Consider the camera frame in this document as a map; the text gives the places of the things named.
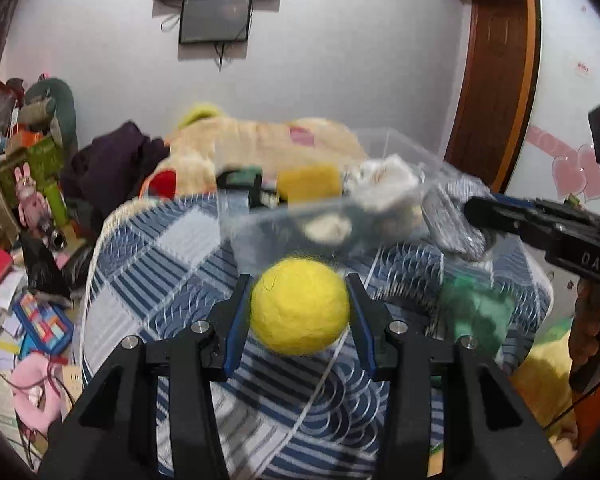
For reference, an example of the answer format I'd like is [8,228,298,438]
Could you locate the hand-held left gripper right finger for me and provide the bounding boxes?
[345,273,564,480]

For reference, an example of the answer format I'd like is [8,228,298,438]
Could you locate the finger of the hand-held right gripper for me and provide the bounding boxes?
[492,192,588,217]
[463,196,556,257]

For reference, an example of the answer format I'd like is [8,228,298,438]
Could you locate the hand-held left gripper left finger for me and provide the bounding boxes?
[40,273,255,480]

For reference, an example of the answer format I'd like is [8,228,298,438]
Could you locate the yellow felt ball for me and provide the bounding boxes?
[250,256,352,357]

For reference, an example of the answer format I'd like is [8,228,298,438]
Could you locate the clear plastic container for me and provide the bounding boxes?
[215,127,481,267]

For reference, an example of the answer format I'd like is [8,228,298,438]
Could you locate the person's right hand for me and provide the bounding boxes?
[569,279,600,362]

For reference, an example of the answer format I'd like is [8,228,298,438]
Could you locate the grey knitted cloth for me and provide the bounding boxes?
[422,180,497,262]

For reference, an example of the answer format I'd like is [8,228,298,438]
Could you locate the blue patterned blanket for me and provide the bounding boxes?
[80,192,554,480]

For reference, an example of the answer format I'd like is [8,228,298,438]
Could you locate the green felt cloth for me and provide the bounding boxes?
[437,277,516,357]

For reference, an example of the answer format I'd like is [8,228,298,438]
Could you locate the cream fluffy ball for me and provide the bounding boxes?
[302,212,354,242]

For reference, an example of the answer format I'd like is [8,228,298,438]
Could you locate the white plush toy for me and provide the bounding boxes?
[342,155,424,211]

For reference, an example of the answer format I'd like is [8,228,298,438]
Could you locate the black and green item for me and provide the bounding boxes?
[216,167,264,197]

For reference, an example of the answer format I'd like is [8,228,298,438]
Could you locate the yellow sponge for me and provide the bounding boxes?
[278,164,343,206]

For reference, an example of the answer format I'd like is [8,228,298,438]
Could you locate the yellow plush toy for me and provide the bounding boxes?
[509,329,581,432]

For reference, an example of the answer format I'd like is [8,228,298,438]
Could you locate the white door with pink stickers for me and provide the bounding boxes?
[505,0,600,222]

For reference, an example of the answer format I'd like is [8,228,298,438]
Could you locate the large cream plush toy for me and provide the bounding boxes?
[140,104,369,202]

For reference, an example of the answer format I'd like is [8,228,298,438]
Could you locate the colourful puzzle box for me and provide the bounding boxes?
[12,292,76,357]

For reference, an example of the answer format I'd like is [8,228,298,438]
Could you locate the black plastic bag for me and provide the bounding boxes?
[19,232,97,302]

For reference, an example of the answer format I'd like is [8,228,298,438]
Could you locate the dark purple clothing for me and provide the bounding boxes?
[60,120,172,213]

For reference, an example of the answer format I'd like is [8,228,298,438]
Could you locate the pink plush cushion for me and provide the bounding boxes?
[9,354,67,432]

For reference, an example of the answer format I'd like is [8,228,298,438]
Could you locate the pink rabbit toy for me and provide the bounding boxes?
[14,162,47,232]

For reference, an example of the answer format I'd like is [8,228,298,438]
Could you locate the green cardboard box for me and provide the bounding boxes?
[0,136,70,227]

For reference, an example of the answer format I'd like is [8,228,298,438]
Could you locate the grey-green plush toy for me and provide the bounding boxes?
[22,77,79,152]

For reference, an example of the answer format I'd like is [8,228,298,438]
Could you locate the black framed screen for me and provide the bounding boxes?
[178,0,254,45]

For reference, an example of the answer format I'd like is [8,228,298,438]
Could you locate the wooden door frame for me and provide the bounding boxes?
[419,0,542,195]

